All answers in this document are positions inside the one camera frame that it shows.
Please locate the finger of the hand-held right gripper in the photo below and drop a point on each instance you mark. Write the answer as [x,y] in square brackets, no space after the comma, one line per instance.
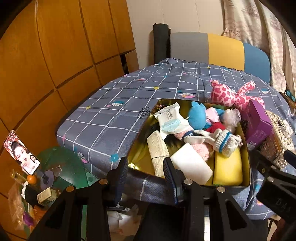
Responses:
[266,161]
[291,155]

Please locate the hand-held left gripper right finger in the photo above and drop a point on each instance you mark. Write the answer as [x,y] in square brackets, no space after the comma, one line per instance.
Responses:
[172,182]

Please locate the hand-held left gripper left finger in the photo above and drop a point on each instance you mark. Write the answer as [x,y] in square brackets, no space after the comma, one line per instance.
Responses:
[119,178]

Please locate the white foam block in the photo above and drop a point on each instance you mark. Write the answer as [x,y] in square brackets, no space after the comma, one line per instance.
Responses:
[189,164]

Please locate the gold tin box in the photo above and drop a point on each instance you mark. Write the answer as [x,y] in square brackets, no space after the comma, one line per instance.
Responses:
[138,162]

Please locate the beige cloth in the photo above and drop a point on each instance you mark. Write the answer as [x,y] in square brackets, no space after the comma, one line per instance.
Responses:
[157,148]

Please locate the yellow sponge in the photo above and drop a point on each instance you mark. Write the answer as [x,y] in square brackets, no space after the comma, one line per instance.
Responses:
[227,169]

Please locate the pink fuzzy sock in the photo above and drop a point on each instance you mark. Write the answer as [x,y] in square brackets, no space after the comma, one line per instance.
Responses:
[201,149]

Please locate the white sock with blue stripe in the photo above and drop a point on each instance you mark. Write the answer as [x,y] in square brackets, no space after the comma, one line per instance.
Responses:
[225,142]

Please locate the clear plastic bag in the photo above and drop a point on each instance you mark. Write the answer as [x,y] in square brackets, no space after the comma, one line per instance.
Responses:
[231,117]

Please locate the red soft item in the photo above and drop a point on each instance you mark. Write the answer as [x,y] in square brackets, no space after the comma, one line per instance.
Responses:
[216,127]

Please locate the white face mask packet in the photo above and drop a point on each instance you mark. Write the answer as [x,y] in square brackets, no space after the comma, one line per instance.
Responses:
[171,118]

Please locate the purple cardboard box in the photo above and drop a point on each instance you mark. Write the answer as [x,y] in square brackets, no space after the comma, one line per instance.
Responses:
[256,125]

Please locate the white printed cloth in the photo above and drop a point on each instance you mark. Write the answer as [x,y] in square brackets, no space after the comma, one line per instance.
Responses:
[122,217]

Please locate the green glass side table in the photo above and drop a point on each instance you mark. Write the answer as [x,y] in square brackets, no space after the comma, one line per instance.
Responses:
[67,166]

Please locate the black hairpiece with colourful beads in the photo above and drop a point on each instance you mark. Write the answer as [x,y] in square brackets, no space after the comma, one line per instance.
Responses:
[151,128]

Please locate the blue goggles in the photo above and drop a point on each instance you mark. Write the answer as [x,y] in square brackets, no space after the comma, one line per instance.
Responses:
[290,93]

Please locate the grey checked blanket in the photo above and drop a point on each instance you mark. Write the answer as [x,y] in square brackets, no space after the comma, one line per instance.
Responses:
[111,115]

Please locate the blue plush toy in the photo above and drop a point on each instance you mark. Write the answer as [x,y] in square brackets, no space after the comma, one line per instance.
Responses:
[196,115]

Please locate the grey phone stand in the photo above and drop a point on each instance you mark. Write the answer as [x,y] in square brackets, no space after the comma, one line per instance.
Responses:
[47,180]

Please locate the small cream box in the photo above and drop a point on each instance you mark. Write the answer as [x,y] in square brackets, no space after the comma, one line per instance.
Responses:
[46,195]

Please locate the pink spotted plush toy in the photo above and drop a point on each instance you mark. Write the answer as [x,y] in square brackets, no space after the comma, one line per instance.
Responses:
[222,95]

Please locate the orange fruit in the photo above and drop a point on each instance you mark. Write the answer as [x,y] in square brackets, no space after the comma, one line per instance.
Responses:
[32,179]

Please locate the black cloth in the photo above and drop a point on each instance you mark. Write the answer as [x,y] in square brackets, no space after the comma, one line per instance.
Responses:
[31,195]

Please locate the smartphone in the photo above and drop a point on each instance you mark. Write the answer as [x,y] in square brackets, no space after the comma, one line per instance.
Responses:
[20,155]

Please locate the clear plastic wrapper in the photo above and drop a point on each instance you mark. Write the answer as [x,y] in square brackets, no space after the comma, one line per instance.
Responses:
[18,208]

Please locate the grey yellow blue headboard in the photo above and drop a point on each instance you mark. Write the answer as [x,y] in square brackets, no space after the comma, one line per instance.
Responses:
[224,51]

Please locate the cream printed curtain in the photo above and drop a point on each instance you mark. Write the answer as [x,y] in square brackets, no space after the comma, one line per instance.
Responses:
[266,34]

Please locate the wooden wardrobe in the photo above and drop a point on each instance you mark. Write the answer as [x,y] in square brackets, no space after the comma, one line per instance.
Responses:
[57,58]

